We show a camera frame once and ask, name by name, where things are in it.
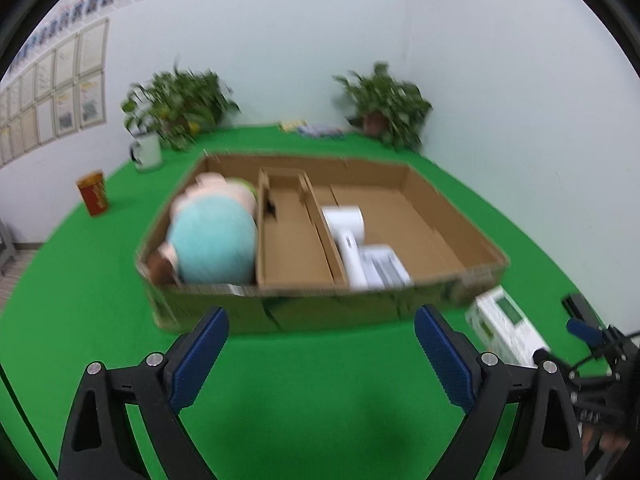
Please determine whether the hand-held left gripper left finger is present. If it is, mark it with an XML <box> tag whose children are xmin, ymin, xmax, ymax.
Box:
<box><xmin>59</xmin><ymin>306</ymin><xmax>231</xmax><ymax>480</ymax></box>

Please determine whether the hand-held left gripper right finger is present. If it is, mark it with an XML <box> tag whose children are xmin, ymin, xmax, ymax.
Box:
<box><xmin>414</xmin><ymin>304</ymin><xmax>586</xmax><ymax>480</ymax></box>

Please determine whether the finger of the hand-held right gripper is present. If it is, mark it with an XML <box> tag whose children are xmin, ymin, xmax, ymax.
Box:
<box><xmin>566</xmin><ymin>317</ymin><xmax>614</xmax><ymax>350</ymax></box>
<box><xmin>562</xmin><ymin>294</ymin><xmax>602</xmax><ymax>332</ymax></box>

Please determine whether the large white box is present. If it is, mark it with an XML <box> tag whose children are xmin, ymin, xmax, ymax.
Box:
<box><xmin>465</xmin><ymin>285</ymin><xmax>551</xmax><ymax>366</ymax></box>

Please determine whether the small white box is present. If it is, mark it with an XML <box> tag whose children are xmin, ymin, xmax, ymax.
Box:
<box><xmin>360</xmin><ymin>244</ymin><xmax>415</xmax><ymax>288</ymax></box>

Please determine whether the teal plush toy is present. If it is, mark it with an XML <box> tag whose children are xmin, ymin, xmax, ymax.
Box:
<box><xmin>150</xmin><ymin>171</ymin><xmax>261</xmax><ymax>286</ymax></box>

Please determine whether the brown cardboard box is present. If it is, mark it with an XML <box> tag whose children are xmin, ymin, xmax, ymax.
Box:
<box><xmin>135</xmin><ymin>152</ymin><xmax>511</xmax><ymax>336</ymax></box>

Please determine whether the white handheld device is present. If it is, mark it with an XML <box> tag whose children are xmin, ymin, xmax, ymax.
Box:
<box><xmin>321</xmin><ymin>205</ymin><xmax>373</xmax><ymax>291</ymax></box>

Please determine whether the person's right hand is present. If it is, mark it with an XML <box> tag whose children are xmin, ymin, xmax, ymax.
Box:
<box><xmin>582</xmin><ymin>424</ymin><xmax>632</xmax><ymax>461</ymax></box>

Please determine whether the red can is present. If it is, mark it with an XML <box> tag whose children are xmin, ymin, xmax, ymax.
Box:
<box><xmin>76</xmin><ymin>170</ymin><xmax>111</xmax><ymax>217</ymax></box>

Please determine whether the white mug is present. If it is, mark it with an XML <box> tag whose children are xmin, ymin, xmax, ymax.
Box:
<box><xmin>130</xmin><ymin>132</ymin><xmax>164</xmax><ymax>171</ymax></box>

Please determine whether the grey furniture piece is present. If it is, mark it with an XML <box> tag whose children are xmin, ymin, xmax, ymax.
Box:
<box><xmin>0</xmin><ymin>220</ymin><xmax>16</xmax><ymax>276</ymax></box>

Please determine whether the green potted plant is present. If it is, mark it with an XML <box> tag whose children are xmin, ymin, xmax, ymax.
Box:
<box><xmin>334</xmin><ymin>62</ymin><xmax>433</xmax><ymax>151</ymax></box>
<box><xmin>121</xmin><ymin>62</ymin><xmax>241</xmax><ymax>151</ymax></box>

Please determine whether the stack of booklets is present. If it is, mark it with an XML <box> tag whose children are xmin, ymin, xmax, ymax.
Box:
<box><xmin>280</xmin><ymin>120</ymin><xmax>346</xmax><ymax>137</ymax></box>

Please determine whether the grid of framed certificates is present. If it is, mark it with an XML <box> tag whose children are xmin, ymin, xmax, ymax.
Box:
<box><xmin>0</xmin><ymin>17</ymin><xmax>110</xmax><ymax>166</ymax></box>

